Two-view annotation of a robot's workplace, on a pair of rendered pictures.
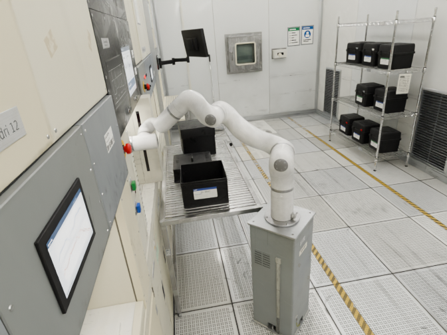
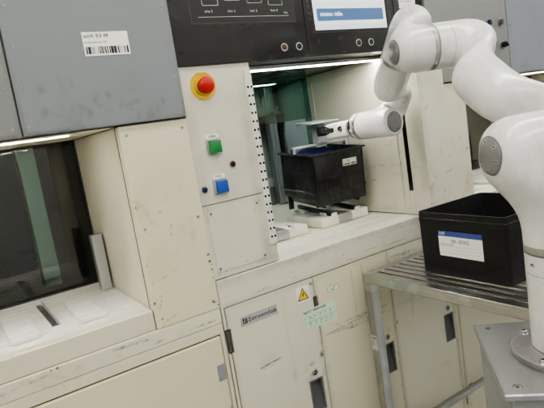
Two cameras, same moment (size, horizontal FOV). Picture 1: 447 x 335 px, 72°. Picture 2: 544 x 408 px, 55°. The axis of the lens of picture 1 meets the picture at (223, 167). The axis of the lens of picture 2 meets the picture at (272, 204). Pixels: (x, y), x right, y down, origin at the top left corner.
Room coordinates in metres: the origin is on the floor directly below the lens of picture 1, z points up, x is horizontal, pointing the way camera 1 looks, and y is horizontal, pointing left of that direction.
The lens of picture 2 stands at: (0.61, -0.87, 1.22)
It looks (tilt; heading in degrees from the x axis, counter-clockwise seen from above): 8 degrees down; 65
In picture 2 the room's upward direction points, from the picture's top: 9 degrees counter-clockwise
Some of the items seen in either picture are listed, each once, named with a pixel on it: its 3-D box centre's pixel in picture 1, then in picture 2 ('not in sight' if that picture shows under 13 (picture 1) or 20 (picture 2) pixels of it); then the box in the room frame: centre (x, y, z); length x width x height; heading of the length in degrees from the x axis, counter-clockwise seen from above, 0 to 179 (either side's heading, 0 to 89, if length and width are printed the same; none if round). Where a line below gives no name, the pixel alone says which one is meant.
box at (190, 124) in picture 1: (196, 137); not in sight; (2.54, 0.21, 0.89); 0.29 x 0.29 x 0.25; 11
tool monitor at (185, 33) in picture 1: (181, 48); not in sight; (3.42, 0.34, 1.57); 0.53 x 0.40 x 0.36; 97
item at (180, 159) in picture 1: (193, 163); not in sight; (2.09, 0.22, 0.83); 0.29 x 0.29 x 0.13; 6
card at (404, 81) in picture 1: (404, 82); not in sight; (3.38, -2.05, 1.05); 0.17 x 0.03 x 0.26; 97
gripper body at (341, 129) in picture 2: not in sight; (346, 128); (1.58, 0.56, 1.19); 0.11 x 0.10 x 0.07; 98
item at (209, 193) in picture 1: (203, 183); (493, 234); (1.72, 0.13, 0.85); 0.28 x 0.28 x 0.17; 6
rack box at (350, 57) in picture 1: (360, 52); not in sight; (4.32, -1.96, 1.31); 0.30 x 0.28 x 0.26; 12
